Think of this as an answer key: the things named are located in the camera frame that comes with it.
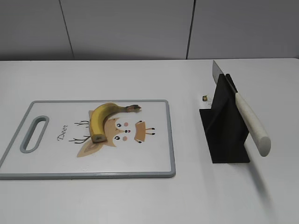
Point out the cleaver knife with white handle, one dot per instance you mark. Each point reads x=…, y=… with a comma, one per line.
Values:
x=255, y=127

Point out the yellow banana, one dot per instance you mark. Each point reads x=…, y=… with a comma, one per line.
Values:
x=101, y=114

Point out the black knife stand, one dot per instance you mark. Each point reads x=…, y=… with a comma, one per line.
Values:
x=224, y=127

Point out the white deer cutting board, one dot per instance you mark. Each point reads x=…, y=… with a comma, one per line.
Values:
x=52, y=141

